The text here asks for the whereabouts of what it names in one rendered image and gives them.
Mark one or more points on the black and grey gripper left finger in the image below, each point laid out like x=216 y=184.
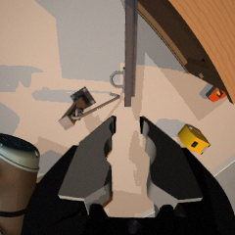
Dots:
x=81 y=177

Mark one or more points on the orange spirit level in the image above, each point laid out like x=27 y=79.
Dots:
x=213 y=97

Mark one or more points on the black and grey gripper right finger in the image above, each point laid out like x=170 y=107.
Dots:
x=176 y=177

